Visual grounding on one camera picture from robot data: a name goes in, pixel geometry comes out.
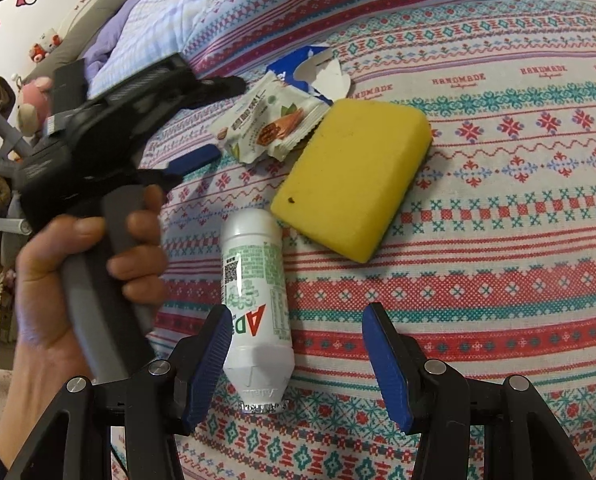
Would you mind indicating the yellow sponge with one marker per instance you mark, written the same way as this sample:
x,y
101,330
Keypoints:
x,y
353,175

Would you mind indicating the blue checked quilt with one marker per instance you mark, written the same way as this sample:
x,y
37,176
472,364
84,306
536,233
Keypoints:
x,y
178,10

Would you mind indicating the grey swivel chair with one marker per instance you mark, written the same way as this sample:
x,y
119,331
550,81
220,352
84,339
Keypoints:
x,y
3,220

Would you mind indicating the white cat plush toy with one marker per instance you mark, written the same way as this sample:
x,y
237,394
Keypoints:
x,y
45,45

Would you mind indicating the white plastic drink bottle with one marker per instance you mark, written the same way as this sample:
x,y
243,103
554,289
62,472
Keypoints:
x,y
253,270

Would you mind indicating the white green snack packet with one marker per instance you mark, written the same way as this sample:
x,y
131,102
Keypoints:
x,y
268,120

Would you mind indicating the person's left hand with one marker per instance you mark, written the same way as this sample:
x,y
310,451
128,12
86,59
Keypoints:
x,y
43,285

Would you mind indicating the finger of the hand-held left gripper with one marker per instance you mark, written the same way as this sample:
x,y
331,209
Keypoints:
x,y
223,87
198,157

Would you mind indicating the grey headboard cushion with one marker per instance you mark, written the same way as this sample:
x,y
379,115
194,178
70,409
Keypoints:
x,y
103,5

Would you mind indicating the purple duvet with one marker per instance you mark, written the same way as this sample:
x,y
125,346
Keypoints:
x,y
105,45

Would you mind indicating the pink monkey plush toy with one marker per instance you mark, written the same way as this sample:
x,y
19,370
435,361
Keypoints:
x,y
33,100

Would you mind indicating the small torn blue box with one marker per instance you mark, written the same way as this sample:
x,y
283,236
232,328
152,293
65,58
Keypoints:
x,y
298,60

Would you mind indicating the person's left forearm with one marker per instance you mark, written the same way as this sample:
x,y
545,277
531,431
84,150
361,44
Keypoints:
x,y
23,420

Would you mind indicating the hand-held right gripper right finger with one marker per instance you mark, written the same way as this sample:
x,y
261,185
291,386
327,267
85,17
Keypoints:
x,y
385,365

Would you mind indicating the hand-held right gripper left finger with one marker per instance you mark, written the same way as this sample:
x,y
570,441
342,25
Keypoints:
x,y
208,360

